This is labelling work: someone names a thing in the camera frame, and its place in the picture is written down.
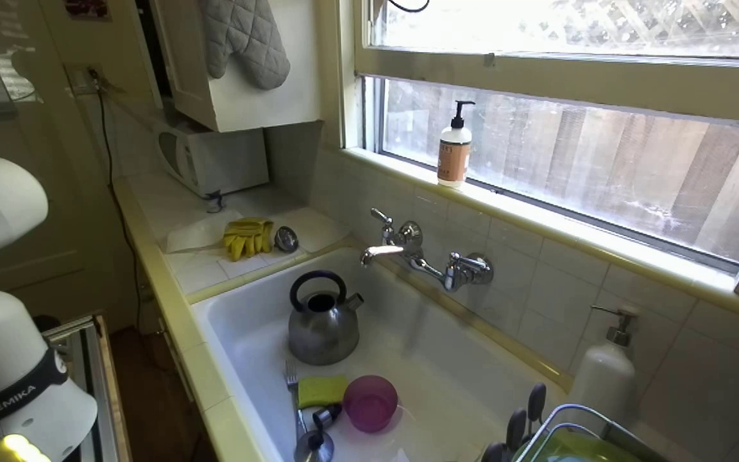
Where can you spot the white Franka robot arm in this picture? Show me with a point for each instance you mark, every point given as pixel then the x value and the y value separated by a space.
pixel 1 375

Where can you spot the metal sink stopper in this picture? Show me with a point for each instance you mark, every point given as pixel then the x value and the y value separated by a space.
pixel 286 240

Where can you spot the grey metal kettle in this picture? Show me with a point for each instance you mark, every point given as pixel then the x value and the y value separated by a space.
pixel 321 335

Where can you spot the brown label soap bottle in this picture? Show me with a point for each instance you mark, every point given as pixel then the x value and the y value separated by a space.
pixel 454 154

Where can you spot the yellow cloth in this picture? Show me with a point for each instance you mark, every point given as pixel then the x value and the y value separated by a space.
pixel 248 240

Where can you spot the white sink basin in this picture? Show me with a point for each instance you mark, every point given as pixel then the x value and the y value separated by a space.
pixel 436 368

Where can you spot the yellow sponge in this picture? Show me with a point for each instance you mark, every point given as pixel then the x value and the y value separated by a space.
pixel 321 391

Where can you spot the white toaster oven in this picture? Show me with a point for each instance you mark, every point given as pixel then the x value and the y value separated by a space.
pixel 216 162

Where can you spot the pink plastic cup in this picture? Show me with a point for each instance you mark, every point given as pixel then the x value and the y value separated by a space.
pixel 369 404

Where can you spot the grey quilted oven mitt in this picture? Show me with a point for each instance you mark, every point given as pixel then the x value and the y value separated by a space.
pixel 245 39

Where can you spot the white framed sash window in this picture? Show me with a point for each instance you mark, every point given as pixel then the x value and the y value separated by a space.
pixel 602 162

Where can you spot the white pump soap dispenser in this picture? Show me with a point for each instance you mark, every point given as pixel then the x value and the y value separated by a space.
pixel 604 380

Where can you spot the grey dish rack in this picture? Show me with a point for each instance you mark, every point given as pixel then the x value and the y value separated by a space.
pixel 576 445

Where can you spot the metal framed robot cart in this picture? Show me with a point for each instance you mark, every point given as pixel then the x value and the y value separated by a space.
pixel 95 386

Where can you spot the chrome wall faucet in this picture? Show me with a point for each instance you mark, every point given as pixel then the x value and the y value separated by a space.
pixel 462 271

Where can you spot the panelled wall cabinet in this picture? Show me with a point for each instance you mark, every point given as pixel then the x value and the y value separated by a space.
pixel 292 77

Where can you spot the wall power outlet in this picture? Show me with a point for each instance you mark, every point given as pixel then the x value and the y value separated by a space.
pixel 81 77

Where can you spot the red wall sticker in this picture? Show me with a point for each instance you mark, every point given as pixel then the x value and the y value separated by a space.
pixel 87 9

